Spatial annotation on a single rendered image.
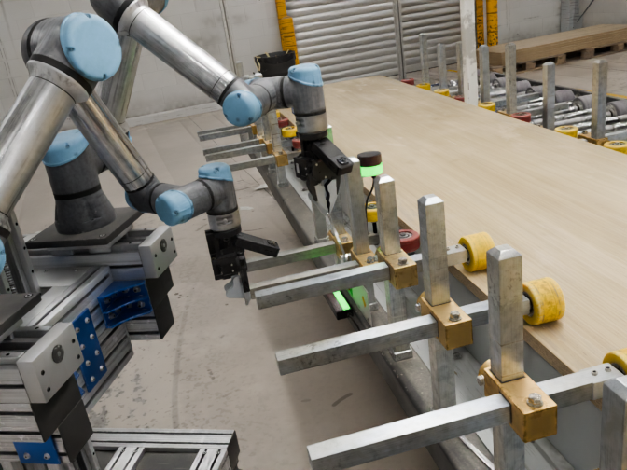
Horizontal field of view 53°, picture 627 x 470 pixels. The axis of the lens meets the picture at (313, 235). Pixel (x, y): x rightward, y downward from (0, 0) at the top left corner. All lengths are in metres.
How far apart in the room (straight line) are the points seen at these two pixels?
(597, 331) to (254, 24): 8.48
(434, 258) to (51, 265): 1.03
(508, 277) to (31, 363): 0.81
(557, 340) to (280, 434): 1.47
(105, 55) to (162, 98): 8.01
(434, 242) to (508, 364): 0.27
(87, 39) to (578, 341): 1.00
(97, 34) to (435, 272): 0.73
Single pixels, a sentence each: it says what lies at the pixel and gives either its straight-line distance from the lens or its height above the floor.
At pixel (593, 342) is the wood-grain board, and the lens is 1.20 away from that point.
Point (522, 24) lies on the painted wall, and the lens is 11.38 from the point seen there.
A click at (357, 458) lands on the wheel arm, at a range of 0.90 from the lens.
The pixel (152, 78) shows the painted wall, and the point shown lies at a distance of 9.18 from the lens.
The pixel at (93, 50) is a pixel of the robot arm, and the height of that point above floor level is 1.48.
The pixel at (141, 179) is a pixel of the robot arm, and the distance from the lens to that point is 1.46.
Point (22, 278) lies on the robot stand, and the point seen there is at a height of 0.99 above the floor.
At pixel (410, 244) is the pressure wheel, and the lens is 1.60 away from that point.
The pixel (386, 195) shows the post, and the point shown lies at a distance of 1.32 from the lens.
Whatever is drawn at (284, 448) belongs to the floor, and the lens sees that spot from 2.40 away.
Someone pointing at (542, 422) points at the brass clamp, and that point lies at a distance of 0.94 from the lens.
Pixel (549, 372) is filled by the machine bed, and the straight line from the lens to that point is 1.32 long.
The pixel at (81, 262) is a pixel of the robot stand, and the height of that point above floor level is 0.96.
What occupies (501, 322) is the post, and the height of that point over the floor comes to 1.07.
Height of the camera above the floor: 1.54
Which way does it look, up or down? 22 degrees down
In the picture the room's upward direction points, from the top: 8 degrees counter-clockwise
